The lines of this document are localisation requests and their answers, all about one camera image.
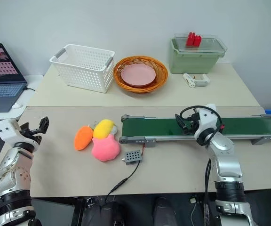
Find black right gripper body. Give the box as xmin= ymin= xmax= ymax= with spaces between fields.
xmin=182 ymin=112 xmax=200 ymax=136

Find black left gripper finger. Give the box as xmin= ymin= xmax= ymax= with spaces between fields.
xmin=37 ymin=116 xmax=50 ymax=134
xmin=20 ymin=122 xmax=32 ymax=133

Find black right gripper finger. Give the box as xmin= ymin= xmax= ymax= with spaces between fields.
xmin=178 ymin=122 xmax=190 ymax=134
xmin=174 ymin=113 xmax=186 ymax=125

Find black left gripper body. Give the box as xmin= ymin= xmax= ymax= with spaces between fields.
xmin=19 ymin=123 xmax=43 ymax=145

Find green conveyor belt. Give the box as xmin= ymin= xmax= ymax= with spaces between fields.
xmin=119 ymin=113 xmax=271 ymax=148

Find white side table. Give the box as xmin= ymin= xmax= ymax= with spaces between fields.
xmin=0 ymin=74 xmax=44 ymax=121

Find white clamp tool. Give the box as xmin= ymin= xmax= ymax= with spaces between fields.
xmin=183 ymin=73 xmax=211 ymax=89

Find orange plush toy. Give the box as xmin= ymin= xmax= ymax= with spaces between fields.
xmin=74 ymin=126 xmax=94 ymax=151

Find orange wicker basket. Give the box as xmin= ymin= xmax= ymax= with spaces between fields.
xmin=113 ymin=55 xmax=169 ymax=94

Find green plastic container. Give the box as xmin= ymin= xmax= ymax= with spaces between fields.
xmin=169 ymin=38 xmax=225 ymax=74

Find grey perforated control box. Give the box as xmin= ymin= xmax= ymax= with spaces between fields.
xmin=121 ymin=150 xmax=144 ymax=166

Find yellow plush toy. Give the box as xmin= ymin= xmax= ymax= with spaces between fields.
xmin=92 ymin=119 xmax=115 ymax=139

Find pink plate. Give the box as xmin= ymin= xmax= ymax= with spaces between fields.
xmin=120 ymin=64 xmax=157 ymax=87

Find pink plush toy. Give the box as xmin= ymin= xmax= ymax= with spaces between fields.
xmin=91 ymin=134 xmax=121 ymax=162

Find white perforated plastic basket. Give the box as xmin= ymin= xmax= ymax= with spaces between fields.
xmin=49 ymin=44 xmax=116 ymax=94

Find clear plastic lid tray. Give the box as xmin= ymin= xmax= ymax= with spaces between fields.
xmin=174 ymin=32 xmax=228 ymax=54

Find red building blocks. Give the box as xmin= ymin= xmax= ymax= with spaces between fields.
xmin=186 ymin=31 xmax=202 ymax=48

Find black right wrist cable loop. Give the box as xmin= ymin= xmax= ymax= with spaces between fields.
xmin=179 ymin=105 xmax=225 ymax=133

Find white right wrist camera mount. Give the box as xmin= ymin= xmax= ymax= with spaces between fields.
xmin=193 ymin=103 xmax=223 ymax=140

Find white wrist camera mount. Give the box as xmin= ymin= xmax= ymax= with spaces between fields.
xmin=0 ymin=119 xmax=21 ymax=142
xmin=193 ymin=103 xmax=223 ymax=140

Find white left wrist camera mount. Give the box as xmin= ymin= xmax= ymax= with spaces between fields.
xmin=0 ymin=119 xmax=21 ymax=142

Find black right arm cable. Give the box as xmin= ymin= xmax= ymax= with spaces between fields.
xmin=204 ymin=158 xmax=213 ymax=226

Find white plug with cable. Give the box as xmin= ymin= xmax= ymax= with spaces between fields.
xmin=188 ymin=196 xmax=199 ymax=226

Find black control box cable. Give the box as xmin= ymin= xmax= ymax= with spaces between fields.
xmin=104 ymin=145 xmax=147 ymax=205

